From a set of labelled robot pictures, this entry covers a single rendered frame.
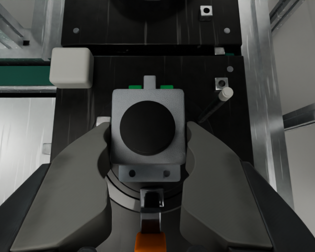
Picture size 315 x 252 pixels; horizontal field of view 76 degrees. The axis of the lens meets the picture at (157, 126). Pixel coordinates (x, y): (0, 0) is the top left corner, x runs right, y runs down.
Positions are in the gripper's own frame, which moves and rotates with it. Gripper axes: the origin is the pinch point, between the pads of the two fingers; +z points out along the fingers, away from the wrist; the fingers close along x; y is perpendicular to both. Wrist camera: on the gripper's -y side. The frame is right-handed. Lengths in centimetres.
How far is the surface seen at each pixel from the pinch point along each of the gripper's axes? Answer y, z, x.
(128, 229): 14.5, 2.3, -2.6
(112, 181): 9.4, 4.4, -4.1
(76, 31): -3.8, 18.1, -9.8
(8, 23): -4.8, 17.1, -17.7
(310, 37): -1.7, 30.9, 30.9
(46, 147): 7.9, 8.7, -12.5
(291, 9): -6.4, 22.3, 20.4
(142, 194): 9.5, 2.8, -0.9
